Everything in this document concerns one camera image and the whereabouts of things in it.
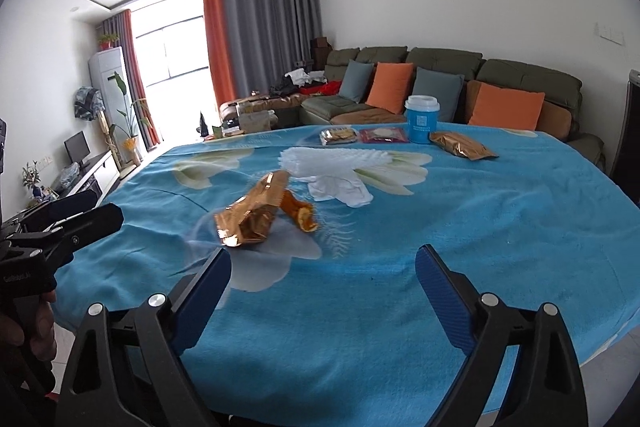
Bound tall orange cushion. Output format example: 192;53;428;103
365;62;416;114

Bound red snack packet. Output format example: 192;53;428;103
359;127;411;144

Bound grey and red curtain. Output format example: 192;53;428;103
97;9;161;148

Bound pile of clothes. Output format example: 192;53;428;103
270;68;343;98

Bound white standing air conditioner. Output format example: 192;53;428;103
88;47;128;142

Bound white wall switch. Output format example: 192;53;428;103
595;23;626;45

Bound white plastic bag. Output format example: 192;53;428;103
280;146;391;180

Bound blue plaid cloth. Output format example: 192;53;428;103
74;86;104;122

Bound orange curtain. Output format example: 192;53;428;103
202;0;238;108

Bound orange wrapper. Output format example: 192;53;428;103
280;189;319;234

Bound olive and brown sofa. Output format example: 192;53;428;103
220;46;606;168

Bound blue floral tablecloth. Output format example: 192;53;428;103
52;123;640;418

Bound person's left hand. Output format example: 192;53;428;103
0;289;57;363

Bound white tv cabinet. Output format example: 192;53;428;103
15;149;123;218

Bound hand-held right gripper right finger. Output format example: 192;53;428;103
415;243;590;427

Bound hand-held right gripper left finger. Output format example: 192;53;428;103
61;248;233;427

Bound wide orange cushion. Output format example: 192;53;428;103
467;82;546;132

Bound snack packets near cup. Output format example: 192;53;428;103
320;127;360;146

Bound small grey-blue cushion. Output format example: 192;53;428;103
338;59;375;104

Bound small plant in vase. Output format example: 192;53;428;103
21;161;43;202

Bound black monitor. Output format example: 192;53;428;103
64;132;92;165

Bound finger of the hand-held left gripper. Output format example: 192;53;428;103
17;191;99;233
47;203;124;258

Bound gold snack packet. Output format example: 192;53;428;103
429;131;500;162

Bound brown cardboard boxes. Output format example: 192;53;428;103
310;37;333;70

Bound blue cup with white lid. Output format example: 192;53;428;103
404;95;441;144

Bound large grey-blue cushion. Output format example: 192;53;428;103
411;67;465;122

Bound cluttered coffee table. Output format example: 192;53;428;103
200;99;281;140

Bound white tissue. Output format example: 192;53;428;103
307;169;375;208

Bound tall floor plant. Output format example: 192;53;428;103
107;72;153;168

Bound gold foil wrapper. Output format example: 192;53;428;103
214;170;291;248

